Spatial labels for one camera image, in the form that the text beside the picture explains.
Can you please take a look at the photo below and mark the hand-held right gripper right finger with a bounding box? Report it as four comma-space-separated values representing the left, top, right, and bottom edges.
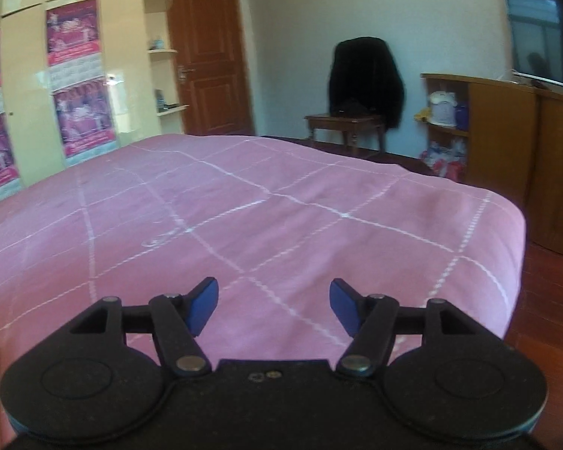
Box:
331, 279, 489, 378

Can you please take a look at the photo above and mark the small dark shelf item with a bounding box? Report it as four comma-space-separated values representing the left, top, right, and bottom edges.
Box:
155, 89, 179, 112

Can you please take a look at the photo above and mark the cream corner shelf unit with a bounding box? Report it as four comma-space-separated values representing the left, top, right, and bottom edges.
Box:
143, 0, 191, 118

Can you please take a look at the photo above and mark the white round appliance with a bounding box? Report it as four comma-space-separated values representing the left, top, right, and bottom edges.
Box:
429, 90, 461, 127

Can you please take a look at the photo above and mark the pink checked bedspread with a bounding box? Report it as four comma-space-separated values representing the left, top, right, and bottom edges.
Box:
0, 133, 526, 352

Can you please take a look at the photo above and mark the brown wooden door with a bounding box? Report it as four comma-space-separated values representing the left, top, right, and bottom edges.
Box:
163, 0, 255, 137

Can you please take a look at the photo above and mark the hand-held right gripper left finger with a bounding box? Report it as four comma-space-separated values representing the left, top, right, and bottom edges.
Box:
63, 277, 219, 378

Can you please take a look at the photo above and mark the brown wooden chair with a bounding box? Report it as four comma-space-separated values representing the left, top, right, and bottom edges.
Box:
304, 111, 385, 155

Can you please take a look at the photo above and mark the colourful printed bag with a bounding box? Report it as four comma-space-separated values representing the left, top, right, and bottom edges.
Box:
420, 142, 467, 182

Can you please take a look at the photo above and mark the black television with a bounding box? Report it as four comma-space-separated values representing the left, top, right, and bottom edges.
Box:
501, 0, 563, 92

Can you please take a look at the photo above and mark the black jacket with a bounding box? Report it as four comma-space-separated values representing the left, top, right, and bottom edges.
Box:
328, 36, 406, 129

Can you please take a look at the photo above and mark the brown wooden cabinet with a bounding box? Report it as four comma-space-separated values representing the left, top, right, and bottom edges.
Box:
420, 72, 563, 263

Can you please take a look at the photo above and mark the cream glossy wardrobe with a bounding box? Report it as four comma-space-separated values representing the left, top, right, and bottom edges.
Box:
0, 0, 170, 212

